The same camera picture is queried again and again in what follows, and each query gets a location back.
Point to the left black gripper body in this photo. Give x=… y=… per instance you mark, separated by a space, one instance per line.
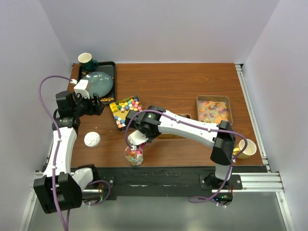
x=86 y=108

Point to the gold tin of star candies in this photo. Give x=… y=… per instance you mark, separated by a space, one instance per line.
x=121 y=108

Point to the clear glass jar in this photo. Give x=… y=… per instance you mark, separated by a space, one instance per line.
x=134 y=157

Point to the gold tin of lollipops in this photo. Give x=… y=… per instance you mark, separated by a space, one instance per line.
x=173 y=136

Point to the gold tin of gummy candies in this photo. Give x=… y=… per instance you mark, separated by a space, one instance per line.
x=213 y=109

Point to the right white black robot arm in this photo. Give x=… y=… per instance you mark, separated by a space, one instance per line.
x=155 y=121

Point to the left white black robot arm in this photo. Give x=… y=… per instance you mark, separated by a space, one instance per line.
x=59 y=189

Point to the gold fork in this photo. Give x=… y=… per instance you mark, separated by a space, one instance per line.
x=109 y=99

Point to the teal ceramic plate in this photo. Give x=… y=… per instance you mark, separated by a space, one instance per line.
x=100 y=83

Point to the white jar lid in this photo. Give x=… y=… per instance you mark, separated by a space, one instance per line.
x=92 y=139

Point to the dark green mug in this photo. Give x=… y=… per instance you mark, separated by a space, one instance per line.
x=87 y=63

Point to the black serving tray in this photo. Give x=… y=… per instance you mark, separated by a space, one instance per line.
x=107 y=67

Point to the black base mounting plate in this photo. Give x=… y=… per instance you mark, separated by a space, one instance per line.
x=155 y=192

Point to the yellow mug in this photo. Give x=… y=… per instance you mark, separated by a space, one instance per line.
x=249 y=151

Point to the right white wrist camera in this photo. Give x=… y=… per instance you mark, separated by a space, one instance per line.
x=137 y=138

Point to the aluminium frame rail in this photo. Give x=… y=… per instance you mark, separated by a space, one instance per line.
x=247 y=182

